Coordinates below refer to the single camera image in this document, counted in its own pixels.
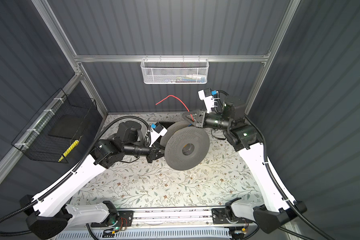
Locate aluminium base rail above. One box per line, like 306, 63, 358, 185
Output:
44, 206, 301, 240

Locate left black corrugated hose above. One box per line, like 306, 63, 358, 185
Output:
0, 115, 152, 240

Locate yellow green striped item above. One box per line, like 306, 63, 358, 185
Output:
58, 140, 79, 163

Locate grey perforated spool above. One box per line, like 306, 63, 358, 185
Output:
160, 121, 210, 171

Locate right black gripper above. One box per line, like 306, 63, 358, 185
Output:
181, 110, 230, 133

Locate black wire basket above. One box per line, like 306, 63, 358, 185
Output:
12, 91, 98, 164

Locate black mounting plate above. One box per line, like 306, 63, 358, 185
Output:
211, 208, 251, 225
90, 211, 134, 228

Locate black plastic bin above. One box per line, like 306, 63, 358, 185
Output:
159, 122, 175, 129

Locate white wire mesh basket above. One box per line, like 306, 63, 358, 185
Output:
140, 59, 210, 85

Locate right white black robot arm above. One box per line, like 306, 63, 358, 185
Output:
189, 91, 307, 234

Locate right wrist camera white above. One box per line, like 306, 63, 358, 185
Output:
198, 88, 219, 114

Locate black flat pad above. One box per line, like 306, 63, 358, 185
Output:
48, 115, 83, 139

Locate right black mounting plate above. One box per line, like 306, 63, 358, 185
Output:
211, 208, 251, 225

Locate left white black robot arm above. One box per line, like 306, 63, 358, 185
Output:
25, 117, 167, 240

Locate red cable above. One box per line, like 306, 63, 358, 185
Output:
155, 94, 196, 122

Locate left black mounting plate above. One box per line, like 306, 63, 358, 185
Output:
90, 211, 134, 228

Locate items in white basket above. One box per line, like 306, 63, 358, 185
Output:
161, 75, 208, 84

